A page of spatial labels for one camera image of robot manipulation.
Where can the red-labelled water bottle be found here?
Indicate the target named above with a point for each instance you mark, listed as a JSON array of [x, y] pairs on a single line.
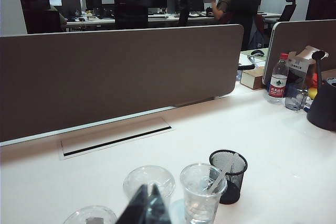
[[277, 82]]

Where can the small clear plastic cup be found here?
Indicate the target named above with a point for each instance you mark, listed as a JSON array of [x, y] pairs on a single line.
[[78, 216]]

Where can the black gooseneck kettle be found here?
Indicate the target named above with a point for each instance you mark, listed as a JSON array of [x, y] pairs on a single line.
[[325, 108]]

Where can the black mesh pen holder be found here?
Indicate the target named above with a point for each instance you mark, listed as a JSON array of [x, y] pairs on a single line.
[[235, 190]]

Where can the large clear plastic cup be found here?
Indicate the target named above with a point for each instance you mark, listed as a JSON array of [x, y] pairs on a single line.
[[160, 175]]

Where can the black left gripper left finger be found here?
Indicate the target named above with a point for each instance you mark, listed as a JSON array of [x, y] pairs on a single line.
[[137, 208]]

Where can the open printed cardboard box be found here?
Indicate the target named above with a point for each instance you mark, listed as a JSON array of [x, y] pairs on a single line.
[[298, 64]]

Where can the black office chair with headrest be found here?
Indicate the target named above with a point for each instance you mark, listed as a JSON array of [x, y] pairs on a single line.
[[288, 11]]

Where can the white drinking straw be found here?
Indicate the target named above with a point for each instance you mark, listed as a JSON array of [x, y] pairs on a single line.
[[221, 175]]

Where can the clear glass mug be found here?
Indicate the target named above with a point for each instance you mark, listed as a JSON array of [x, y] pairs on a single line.
[[294, 100]]

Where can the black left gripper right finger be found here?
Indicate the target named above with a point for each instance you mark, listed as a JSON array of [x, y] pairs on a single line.
[[161, 213]]

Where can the beige cardboard box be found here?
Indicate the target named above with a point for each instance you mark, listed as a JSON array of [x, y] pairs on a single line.
[[250, 78]]

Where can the medium clear labelled plastic cup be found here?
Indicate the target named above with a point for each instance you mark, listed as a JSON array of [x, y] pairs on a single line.
[[194, 203]]

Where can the orange and yellow toy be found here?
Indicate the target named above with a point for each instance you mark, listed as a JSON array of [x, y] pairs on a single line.
[[313, 85]]

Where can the brown desk partition screen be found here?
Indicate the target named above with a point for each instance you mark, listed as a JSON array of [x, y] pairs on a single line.
[[105, 77], [294, 35]]

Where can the black computer mouse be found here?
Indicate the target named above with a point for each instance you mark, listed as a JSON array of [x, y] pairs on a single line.
[[257, 52]]

